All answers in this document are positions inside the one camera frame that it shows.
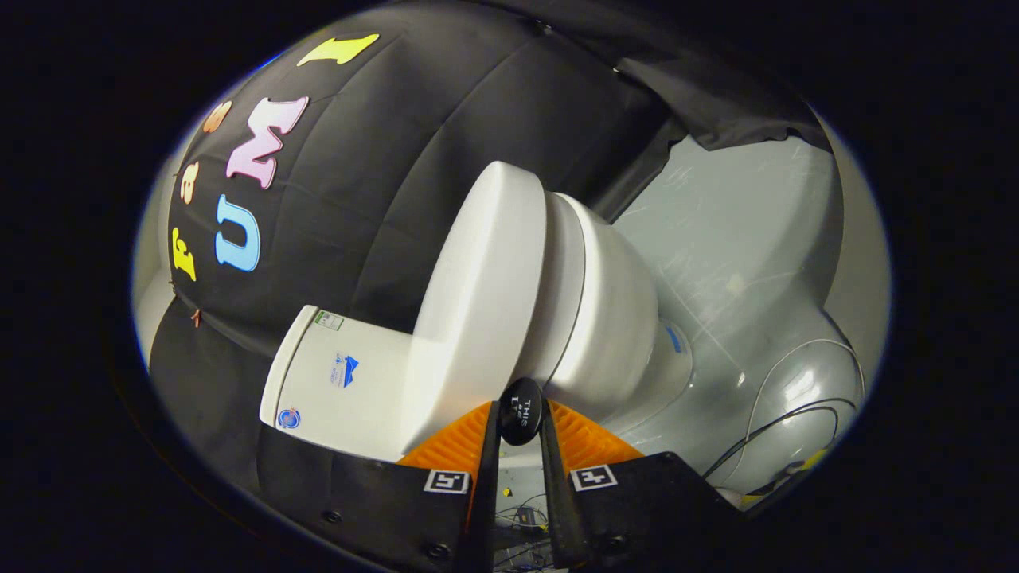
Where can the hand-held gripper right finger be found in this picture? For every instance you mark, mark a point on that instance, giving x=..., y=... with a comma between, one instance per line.
x=557, y=493

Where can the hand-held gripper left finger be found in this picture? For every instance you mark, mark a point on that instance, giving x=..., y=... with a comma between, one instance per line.
x=487, y=509

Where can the black round lid pull tab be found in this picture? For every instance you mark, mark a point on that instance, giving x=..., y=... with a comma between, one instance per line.
x=521, y=410

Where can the white toilet lid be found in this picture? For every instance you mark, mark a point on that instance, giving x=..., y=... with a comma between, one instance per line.
x=486, y=286

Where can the white toilet bowl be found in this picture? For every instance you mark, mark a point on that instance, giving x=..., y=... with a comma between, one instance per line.
x=621, y=318

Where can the white toilet tank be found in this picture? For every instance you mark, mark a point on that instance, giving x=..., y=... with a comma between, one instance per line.
x=342, y=382

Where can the black backdrop cloth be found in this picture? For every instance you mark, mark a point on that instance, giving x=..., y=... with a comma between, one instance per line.
x=382, y=175

